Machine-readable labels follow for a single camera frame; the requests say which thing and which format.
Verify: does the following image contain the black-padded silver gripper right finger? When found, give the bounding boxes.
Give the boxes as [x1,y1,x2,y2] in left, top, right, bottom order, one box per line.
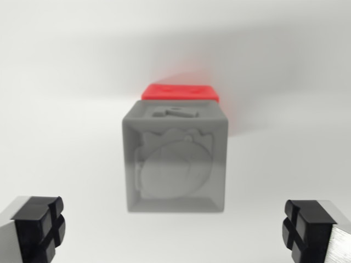
[281,199,351,263]

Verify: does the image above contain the black-padded silver gripper left finger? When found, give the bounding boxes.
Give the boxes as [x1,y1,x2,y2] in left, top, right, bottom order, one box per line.
[0,195,67,263]

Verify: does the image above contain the grey embossed toy cube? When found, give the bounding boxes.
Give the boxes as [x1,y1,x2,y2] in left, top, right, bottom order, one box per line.
[122,99,230,213]

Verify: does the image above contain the red embossed toy cube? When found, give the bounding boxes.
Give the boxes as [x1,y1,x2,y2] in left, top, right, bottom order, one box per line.
[140,83,220,104]

